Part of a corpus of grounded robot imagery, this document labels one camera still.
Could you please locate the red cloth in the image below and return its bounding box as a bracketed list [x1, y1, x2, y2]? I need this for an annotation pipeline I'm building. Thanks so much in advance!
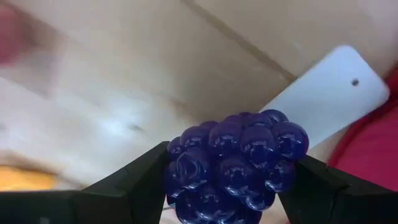
[328, 65, 398, 192]

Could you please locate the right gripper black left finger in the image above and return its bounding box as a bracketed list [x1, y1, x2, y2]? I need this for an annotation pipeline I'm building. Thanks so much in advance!
[0, 141, 171, 224]

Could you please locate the purple toy grape bunch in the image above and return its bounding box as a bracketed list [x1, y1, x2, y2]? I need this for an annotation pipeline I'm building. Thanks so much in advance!
[163, 108, 310, 224]

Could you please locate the small white rectangular card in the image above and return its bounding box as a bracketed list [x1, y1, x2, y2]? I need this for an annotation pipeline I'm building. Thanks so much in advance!
[260, 44, 391, 149]

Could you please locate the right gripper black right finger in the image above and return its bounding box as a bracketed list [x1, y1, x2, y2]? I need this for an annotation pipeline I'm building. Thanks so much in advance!
[277, 154, 398, 224]

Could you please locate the yellow elongated toy fruit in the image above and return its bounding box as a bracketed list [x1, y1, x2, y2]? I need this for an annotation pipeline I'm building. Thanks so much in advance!
[0, 165, 59, 192]

